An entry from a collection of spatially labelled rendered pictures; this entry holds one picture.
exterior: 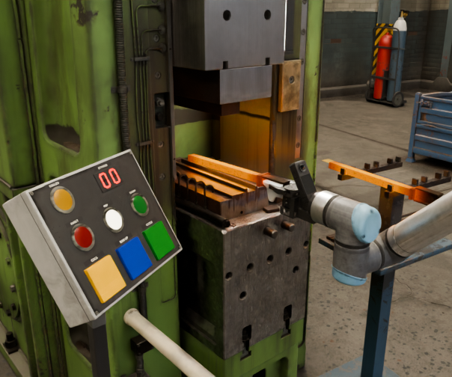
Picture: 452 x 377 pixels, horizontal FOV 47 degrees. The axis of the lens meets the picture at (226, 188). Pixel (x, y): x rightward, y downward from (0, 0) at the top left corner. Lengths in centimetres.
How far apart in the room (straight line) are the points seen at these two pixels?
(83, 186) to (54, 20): 72
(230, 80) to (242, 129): 50
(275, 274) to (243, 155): 49
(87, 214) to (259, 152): 92
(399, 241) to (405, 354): 132
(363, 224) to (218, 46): 60
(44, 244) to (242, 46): 77
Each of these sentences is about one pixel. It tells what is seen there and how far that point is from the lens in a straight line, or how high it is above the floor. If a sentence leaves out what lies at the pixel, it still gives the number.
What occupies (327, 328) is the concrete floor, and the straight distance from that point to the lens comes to 274.
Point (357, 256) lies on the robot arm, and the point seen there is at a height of 94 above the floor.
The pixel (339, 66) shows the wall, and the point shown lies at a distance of 961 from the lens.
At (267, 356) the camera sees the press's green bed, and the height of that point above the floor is 39.
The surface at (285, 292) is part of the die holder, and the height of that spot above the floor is 61.
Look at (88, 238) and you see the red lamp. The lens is 108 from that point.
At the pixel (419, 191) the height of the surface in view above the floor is 99.
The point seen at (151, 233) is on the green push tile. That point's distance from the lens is 121.
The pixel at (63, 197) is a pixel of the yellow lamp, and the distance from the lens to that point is 108.
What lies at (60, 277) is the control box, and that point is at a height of 103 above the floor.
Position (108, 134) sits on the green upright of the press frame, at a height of 120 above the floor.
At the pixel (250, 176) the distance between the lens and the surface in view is 157.
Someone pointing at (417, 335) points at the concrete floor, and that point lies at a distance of 280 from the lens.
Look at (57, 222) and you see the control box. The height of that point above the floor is 113.
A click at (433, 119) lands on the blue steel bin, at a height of 48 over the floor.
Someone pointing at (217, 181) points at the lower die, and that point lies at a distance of 168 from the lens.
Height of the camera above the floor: 153
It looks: 19 degrees down
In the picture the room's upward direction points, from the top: straight up
